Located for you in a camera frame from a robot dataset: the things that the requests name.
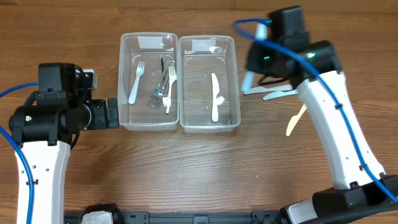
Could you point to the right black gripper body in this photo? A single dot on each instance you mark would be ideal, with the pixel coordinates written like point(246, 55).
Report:
point(257, 58)

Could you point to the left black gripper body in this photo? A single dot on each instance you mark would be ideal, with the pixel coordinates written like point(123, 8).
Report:
point(112, 112)

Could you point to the light teal plastic knife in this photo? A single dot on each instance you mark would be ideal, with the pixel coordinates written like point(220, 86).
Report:
point(261, 33)

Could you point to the pale blue plastic knife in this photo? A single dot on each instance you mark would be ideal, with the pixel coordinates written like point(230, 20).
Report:
point(261, 89)

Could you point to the metal fork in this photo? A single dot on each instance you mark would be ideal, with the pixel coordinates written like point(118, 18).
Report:
point(154, 99)
point(163, 91)

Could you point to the white plastic fork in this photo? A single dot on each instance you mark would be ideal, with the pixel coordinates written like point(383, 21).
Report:
point(139, 72)
point(167, 99)

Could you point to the white plastic knife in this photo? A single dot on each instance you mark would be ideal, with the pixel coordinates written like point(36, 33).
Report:
point(215, 91)

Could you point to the yellow plastic knife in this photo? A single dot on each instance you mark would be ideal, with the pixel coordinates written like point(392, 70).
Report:
point(294, 120)

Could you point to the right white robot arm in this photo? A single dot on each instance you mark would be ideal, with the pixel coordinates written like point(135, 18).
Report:
point(360, 185)

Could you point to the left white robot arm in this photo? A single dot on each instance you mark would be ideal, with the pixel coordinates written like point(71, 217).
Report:
point(45, 129)

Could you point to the left clear plastic container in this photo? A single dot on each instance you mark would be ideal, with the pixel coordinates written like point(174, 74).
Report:
point(145, 46)

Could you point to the clear plastic container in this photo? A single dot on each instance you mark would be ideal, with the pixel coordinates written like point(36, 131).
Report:
point(145, 46)
point(198, 57)

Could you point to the right clear plastic container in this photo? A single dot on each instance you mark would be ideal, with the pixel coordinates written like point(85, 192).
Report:
point(198, 57)

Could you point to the black handled utensil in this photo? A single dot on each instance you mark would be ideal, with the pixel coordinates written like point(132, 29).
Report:
point(162, 63)

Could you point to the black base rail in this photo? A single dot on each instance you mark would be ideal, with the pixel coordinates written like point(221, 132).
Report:
point(141, 217)

